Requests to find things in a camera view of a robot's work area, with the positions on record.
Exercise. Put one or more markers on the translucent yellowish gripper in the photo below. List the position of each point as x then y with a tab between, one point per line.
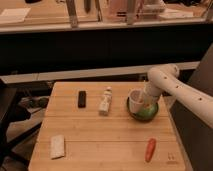
147	101

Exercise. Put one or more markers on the white ceramic cup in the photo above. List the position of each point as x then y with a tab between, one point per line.
135	100

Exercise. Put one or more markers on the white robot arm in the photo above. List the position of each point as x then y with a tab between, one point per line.
165	78

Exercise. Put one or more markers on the green ceramic bowl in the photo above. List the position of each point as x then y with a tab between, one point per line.
145	114

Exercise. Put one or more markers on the orange carrot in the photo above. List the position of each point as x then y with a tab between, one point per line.
150	149

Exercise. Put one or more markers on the white figurine bottle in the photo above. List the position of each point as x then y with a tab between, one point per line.
105	101

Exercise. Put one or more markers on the black rectangular block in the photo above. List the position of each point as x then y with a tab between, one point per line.
82	99

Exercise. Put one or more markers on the dark chair left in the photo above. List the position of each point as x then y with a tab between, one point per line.
8	109

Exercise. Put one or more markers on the white paper sheet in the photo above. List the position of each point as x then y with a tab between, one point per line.
13	15

